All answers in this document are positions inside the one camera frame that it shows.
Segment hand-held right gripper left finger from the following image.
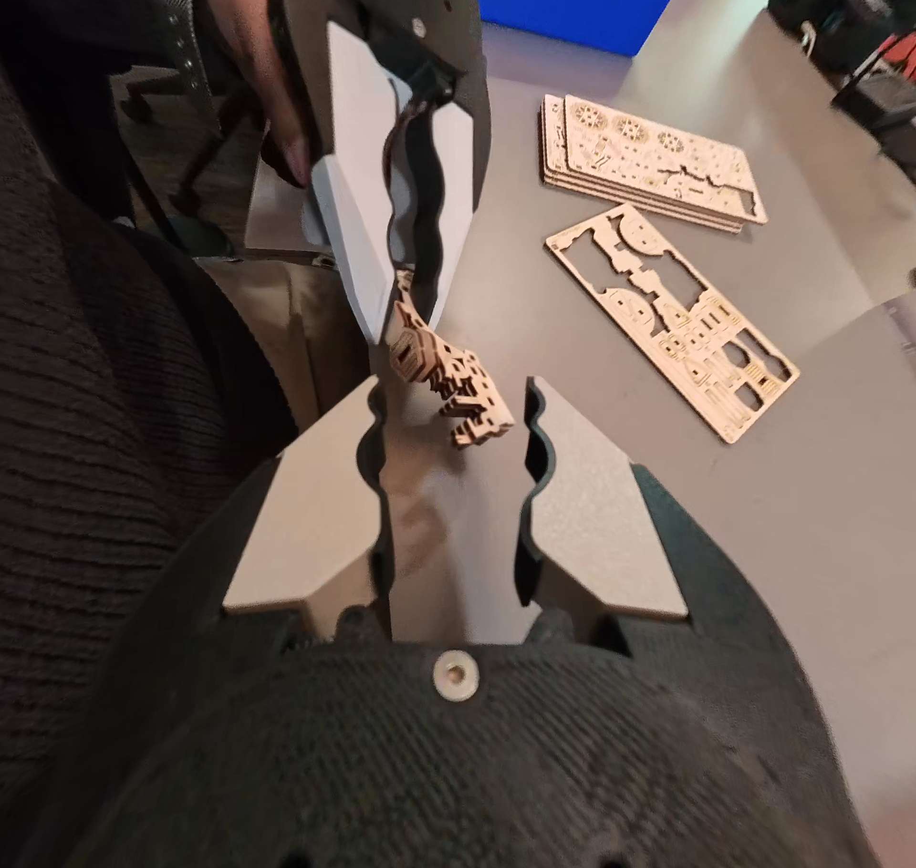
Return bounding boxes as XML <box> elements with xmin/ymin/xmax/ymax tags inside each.
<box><xmin>222</xmin><ymin>374</ymin><xmax>395</xmax><ymax>643</ymax></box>

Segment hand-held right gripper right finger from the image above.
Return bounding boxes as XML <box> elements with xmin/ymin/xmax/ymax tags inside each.
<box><xmin>514</xmin><ymin>374</ymin><xmax>689</xmax><ymax>643</ymax></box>

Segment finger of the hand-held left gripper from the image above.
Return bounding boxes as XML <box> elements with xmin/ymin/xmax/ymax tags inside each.
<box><xmin>309</xmin><ymin>20</ymin><xmax>402</xmax><ymax>345</ymax></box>
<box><xmin>386</xmin><ymin>84</ymin><xmax>475</xmax><ymax>332</ymax></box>

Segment wooden puzzle model assembly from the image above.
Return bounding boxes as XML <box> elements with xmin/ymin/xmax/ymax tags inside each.
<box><xmin>386</xmin><ymin>270</ymin><xmax>516</xmax><ymax>450</ymax></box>

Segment grey desk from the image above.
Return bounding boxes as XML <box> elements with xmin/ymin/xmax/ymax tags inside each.
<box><xmin>243</xmin><ymin>0</ymin><xmax>916</xmax><ymax>868</ymax></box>

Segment person's left hand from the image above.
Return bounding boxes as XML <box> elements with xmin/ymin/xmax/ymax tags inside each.
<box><xmin>197</xmin><ymin>0</ymin><xmax>319</xmax><ymax>189</ymax></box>

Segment stack of wooden puzzle sheets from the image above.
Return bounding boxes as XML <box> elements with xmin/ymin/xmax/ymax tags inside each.
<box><xmin>538</xmin><ymin>94</ymin><xmax>769</xmax><ymax>234</ymax></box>

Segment punched wooden puzzle sheet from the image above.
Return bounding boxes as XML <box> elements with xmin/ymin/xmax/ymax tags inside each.
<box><xmin>545</xmin><ymin>203</ymin><xmax>801</xmax><ymax>445</ymax></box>

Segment silver wrist bracelet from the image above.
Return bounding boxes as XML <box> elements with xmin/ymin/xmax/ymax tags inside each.
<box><xmin>146</xmin><ymin>0</ymin><xmax>212</xmax><ymax>100</ymax></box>

